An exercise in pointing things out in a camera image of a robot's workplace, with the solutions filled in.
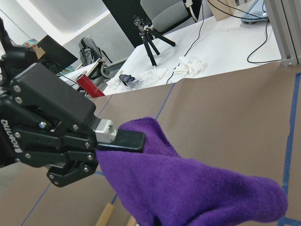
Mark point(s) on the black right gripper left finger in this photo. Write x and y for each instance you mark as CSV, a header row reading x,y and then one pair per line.
x,y
61,146

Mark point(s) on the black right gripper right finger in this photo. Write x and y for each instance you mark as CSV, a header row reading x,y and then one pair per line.
x,y
69,167

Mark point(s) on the purple towel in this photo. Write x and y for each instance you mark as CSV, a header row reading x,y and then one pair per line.
x,y
160,188

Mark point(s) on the left wooden rack rod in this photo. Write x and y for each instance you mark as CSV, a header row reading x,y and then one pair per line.
x,y
105,215

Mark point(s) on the red cylindrical bottle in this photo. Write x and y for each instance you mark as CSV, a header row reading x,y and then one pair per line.
x,y
85,83

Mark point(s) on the dark blue crumpled object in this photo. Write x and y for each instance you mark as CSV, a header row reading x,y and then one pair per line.
x,y
129,80

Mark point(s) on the grey backpack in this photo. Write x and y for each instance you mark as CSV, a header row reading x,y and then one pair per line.
x,y
89,52

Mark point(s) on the white crumpled cloth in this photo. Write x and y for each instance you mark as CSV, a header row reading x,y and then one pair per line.
x,y
189,67

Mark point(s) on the grey office chair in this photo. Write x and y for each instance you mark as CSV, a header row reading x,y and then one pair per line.
x,y
169,15

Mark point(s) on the black camera tripod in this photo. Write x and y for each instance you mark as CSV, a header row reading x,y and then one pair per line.
x,y
147,33

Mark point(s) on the aluminium frame post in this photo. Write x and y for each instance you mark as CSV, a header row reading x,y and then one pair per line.
x,y
285,18

